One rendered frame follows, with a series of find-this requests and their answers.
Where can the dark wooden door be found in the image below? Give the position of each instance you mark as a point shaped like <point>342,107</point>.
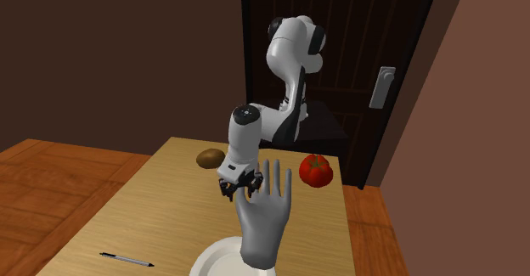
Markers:
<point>352,39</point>

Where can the white plate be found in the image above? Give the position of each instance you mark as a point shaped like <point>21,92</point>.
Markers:
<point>219,262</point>

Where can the black and silver pen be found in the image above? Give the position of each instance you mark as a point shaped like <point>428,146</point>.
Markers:
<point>126,259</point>

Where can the light wooden table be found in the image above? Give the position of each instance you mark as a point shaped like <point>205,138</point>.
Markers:
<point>165,209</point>

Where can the red tomato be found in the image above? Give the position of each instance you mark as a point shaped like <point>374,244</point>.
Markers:
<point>316,171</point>

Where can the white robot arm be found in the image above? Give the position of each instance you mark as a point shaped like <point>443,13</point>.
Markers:
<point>244,142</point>

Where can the brown kiwi fruit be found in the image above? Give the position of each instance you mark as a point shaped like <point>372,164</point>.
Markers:
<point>210,159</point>

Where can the dark robot stand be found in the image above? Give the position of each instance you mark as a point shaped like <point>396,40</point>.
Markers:
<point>327,126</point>

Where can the grey hand figure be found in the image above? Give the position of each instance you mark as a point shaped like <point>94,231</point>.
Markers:
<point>263,225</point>

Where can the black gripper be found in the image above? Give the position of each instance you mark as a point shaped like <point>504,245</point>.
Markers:
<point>243,178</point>

